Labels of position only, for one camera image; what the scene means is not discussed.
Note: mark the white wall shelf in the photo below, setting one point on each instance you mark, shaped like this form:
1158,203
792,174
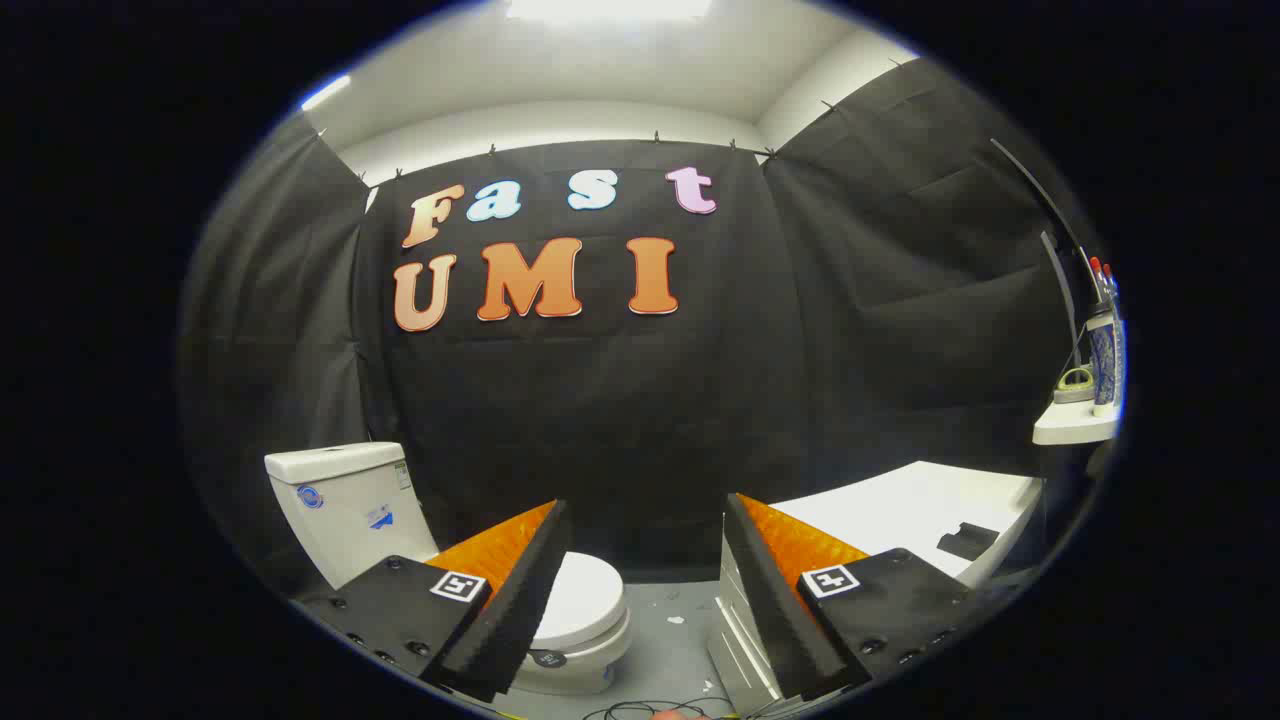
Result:
1070,425

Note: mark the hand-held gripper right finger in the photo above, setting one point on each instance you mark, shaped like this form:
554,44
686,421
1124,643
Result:
775,610

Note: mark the white toilet lid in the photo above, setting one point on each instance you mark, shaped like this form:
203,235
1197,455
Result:
585,600

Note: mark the thin curved black rod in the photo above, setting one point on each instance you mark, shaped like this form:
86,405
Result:
1045,200

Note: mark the white cabinet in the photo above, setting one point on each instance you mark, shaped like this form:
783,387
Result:
880,510

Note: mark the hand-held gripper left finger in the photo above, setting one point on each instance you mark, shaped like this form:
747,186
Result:
520,600

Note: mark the ceiling light panel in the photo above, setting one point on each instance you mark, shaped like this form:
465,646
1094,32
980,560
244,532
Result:
610,8

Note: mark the patterned toothbrush cup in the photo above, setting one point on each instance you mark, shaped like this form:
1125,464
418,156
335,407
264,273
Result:
1105,365

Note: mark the red toothbrushes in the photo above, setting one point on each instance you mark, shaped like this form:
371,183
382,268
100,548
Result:
1100,280

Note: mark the white toilet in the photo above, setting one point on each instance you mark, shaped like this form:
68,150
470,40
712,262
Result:
350,505

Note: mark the small black block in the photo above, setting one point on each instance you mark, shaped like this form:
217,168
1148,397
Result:
965,542

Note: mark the green soap dish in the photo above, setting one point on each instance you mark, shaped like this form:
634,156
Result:
1073,385

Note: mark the black backdrop cloth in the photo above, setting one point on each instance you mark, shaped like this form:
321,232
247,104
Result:
600,420

